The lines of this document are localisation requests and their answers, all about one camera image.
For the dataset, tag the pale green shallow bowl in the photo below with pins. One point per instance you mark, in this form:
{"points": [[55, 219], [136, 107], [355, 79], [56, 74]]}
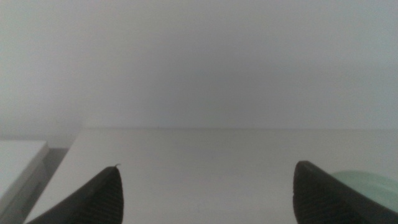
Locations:
{"points": [[373, 186]]}

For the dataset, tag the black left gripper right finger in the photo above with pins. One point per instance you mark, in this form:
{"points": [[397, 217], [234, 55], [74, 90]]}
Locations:
{"points": [[326, 199]]}

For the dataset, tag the white side table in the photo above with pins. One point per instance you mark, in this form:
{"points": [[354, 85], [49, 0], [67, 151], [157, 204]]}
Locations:
{"points": [[18, 165]]}

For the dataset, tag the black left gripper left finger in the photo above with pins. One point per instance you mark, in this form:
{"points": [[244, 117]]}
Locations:
{"points": [[96, 202]]}

